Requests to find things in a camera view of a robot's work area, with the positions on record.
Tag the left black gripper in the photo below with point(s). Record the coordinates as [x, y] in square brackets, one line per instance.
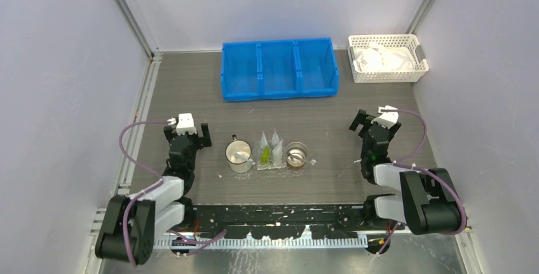
[201, 142]

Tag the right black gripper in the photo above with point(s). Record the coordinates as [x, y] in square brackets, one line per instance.
[365, 119]

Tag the white-inside mug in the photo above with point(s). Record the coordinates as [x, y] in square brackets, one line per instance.
[238, 146]

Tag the white plastic basket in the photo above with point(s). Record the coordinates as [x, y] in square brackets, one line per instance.
[410, 41]

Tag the green toothpaste tube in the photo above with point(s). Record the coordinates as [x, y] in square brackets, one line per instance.
[265, 157]

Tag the clear acrylic toothbrush holder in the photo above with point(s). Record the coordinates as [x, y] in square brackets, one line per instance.
[257, 155]

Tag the white toothpaste tube red cap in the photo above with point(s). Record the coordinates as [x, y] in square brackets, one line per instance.
[275, 140]

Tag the steel cup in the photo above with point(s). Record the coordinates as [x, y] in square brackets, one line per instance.
[296, 147]

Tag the blue three-compartment bin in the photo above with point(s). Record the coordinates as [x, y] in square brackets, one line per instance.
[278, 69]

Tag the white toothpaste tube teal cap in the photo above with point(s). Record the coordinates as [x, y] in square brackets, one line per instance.
[263, 143]

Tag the white toothpaste tube orange cap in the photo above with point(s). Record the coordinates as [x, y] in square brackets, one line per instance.
[277, 153]

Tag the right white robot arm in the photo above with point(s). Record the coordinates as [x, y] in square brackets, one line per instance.
[425, 199]

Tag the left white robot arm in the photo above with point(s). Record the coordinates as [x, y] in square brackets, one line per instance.
[133, 222]

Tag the white cloth in basket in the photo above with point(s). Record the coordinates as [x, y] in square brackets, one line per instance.
[378, 58]

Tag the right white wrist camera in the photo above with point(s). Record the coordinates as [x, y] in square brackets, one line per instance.
[387, 116]

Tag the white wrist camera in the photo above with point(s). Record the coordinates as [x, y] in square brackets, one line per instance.
[182, 124]
[387, 116]

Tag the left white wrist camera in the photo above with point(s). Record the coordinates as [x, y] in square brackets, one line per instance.
[182, 124]

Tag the aluminium frame extrusion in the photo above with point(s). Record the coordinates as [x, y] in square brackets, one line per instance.
[369, 240]

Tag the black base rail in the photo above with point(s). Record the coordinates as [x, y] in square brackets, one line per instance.
[282, 221]

